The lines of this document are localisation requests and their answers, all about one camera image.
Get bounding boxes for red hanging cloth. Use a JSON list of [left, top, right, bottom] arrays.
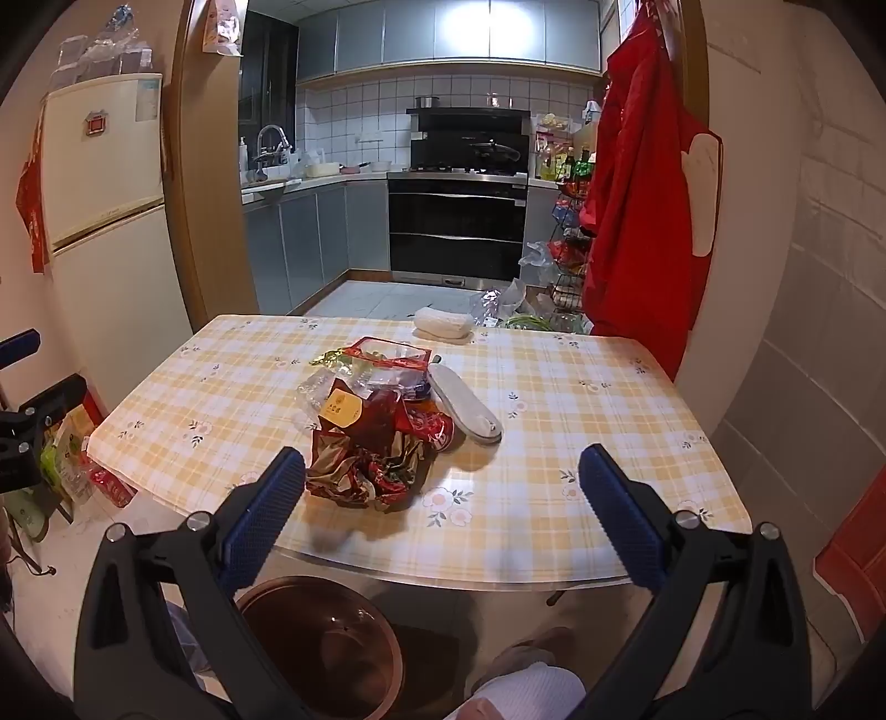
[[15, 131, 53, 274]]

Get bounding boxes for stack of clear plastic containers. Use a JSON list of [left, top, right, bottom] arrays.
[[55, 7, 157, 88]]

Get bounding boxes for white oblong plastic package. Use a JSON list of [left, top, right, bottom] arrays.
[[425, 360, 504, 448]]

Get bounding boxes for grey lower kitchen cabinets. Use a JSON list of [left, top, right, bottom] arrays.
[[242, 178, 392, 316]]

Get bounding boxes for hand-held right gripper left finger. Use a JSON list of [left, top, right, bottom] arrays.
[[73, 446, 326, 720]]

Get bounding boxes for person's left leg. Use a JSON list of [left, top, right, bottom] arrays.
[[162, 602, 212, 686]]

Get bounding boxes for dark kitchen window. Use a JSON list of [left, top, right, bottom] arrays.
[[239, 10, 300, 153]]

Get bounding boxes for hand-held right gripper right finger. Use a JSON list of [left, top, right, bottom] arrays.
[[578, 444, 812, 720]]

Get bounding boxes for brown round waste bin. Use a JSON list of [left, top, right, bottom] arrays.
[[235, 576, 406, 720]]

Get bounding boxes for red packet with yellow label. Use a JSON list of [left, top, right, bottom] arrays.
[[315, 379, 365, 434]]

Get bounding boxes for grey upper kitchen cabinets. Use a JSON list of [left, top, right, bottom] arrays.
[[296, 0, 603, 88]]

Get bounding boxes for clear plastic bags on floor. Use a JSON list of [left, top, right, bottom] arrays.
[[471, 239, 593, 333]]

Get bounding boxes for dark red foil wrapper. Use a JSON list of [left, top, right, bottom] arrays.
[[306, 422, 431, 512]]

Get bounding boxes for cream two-door refrigerator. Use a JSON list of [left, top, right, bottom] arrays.
[[38, 73, 195, 416]]

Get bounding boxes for table with yellow checked cloth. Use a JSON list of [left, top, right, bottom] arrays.
[[90, 315, 752, 593]]

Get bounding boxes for red and white crushed wrapper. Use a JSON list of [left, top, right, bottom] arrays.
[[405, 405, 461, 452]]

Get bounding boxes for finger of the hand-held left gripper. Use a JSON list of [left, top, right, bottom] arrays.
[[0, 374, 89, 434], [0, 330, 41, 371]]

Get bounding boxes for person's leg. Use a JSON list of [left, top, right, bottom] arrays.
[[443, 626, 589, 720], [162, 602, 212, 686]]

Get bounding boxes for white foam cloth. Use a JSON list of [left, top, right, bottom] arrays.
[[413, 306, 473, 343]]

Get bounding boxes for red plastic stool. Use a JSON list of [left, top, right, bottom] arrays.
[[813, 464, 886, 641]]

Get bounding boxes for red snack packet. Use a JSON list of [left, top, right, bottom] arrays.
[[86, 464, 136, 508]]

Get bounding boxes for red apron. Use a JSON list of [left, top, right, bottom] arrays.
[[580, 0, 724, 382]]

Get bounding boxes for black built-in oven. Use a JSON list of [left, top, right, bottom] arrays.
[[386, 172, 530, 290]]

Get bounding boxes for hanging clear plastic bag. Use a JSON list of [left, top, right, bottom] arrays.
[[200, 0, 243, 53]]

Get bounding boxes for black wire snack rack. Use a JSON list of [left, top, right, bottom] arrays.
[[550, 180, 600, 320]]

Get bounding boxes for wooden door frame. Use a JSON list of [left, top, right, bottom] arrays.
[[169, 0, 260, 333]]

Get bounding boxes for person's right leg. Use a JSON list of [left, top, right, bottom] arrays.
[[443, 626, 589, 720]]

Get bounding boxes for chrome kitchen faucet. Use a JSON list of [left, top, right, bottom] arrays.
[[255, 125, 292, 168]]

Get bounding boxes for grey kitchen cabinets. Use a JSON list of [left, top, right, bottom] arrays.
[[242, 178, 392, 316], [296, 0, 603, 88]]

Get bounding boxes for red and white packet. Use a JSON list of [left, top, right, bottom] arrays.
[[342, 336, 434, 380]]

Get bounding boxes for green plastic bag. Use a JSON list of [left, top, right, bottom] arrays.
[[40, 433, 77, 500]]

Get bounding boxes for group of condiment bottles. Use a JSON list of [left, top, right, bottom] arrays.
[[533, 100, 600, 184]]

